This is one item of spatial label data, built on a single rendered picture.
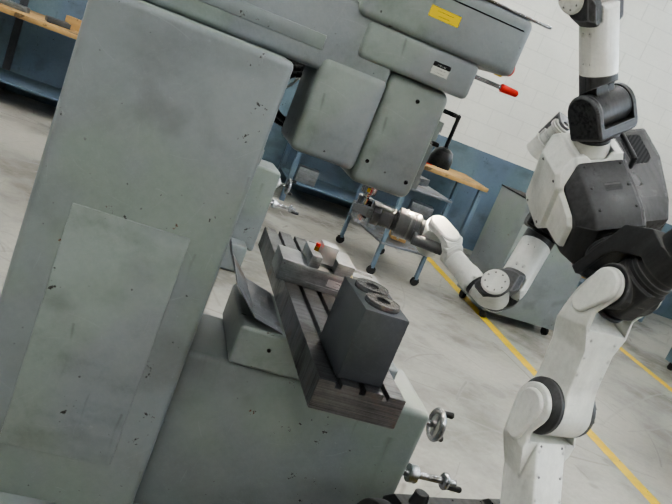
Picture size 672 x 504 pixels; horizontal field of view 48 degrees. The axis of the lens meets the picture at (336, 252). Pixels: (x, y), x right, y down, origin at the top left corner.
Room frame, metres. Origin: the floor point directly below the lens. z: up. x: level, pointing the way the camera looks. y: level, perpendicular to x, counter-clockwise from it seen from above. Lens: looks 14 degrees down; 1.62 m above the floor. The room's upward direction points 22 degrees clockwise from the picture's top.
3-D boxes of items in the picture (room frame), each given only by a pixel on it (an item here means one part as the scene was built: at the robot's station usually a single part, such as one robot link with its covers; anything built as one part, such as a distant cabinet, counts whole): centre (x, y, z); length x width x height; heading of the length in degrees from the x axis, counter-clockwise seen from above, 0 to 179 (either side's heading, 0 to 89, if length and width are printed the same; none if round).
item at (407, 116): (2.24, -0.02, 1.47); 0.21 x 0.19 x 0.32; 17
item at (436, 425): (2.39, -0.50, 0.62); 0.16 x 0.12 x 0.12; 107
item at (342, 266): (2.40, -0.03, 1.01); 0.15 x 0.06 x 0.04; 16
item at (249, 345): (2.24, -0.02, 0.78); 0.50 x 0.35 x 0.12; 107
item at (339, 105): (2.18, 0.17, 1.47); 0.24 x 0.19 x 0.26; 17
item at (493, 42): (2.23, -0.01, 1.81); 0.47 x 0.26 x 0.16; 107
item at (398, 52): (2.23, 0.02, 1.68); 0.34 x 0.24 x 0.10; 107
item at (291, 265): (2.40, 0.00, 0.97); 0.35 x 0.15 x 0.11; 106
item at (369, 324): (1.84, -0.14, 1.02); 0.22 x 0.12 x 0.20; 19
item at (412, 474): (2.26, -0.57, 0.50); 0.22 x 0.06 x 0.06; 107
